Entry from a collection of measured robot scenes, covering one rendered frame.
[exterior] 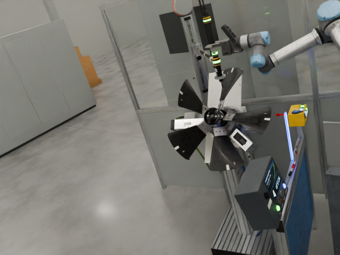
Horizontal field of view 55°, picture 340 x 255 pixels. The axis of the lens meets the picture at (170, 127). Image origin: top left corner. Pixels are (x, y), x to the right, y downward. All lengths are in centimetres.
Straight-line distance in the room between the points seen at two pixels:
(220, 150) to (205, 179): 141
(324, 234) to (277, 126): 92
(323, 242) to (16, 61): 606
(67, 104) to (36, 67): 102
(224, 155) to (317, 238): 115
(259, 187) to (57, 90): 643
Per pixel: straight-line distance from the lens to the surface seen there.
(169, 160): 354
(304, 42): 197
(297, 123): 232
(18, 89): 712
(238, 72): 217
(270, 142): 301
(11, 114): 708
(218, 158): 209
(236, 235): 289
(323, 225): 301
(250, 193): 134
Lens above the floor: 204
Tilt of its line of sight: 23 degrees down
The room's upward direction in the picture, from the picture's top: 17 degrees counter-clockwise
